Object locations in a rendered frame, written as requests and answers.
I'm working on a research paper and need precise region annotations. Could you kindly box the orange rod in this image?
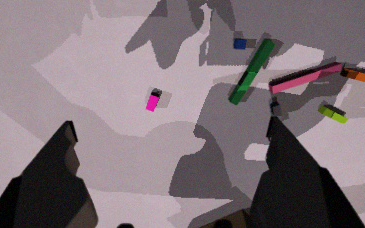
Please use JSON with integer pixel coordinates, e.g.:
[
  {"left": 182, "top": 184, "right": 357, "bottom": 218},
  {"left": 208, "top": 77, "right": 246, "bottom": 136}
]
[{"left": 340, "top": 68, "right": 365, "bottom": 82}]

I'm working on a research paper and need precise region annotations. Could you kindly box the magenta rectangular block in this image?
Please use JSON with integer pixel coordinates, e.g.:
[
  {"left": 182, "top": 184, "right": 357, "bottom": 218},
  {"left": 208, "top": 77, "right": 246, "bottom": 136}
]
[{"left": 146, "top": 92, "right": 160, "bottom": 112}]

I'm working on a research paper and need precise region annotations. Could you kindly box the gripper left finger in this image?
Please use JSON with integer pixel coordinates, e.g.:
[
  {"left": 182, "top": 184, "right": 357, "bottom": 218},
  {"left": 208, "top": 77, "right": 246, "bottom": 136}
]
[{"left": 0, "top": 121, "right": 98, "bottom": 228}]

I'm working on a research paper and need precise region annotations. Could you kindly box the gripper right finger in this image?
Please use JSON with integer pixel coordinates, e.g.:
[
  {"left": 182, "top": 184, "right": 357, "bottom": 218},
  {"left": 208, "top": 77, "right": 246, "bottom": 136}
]
[{"left": 249, "top": 116, "right": 365, "bottom": 228}]

